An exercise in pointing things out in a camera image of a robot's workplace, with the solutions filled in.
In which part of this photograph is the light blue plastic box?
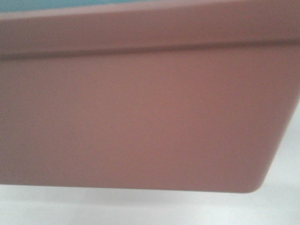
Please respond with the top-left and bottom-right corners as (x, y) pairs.
(0, 0), (132, 15)

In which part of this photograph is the pink plastic box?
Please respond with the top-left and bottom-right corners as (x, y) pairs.
(0, 0), (300, 193)

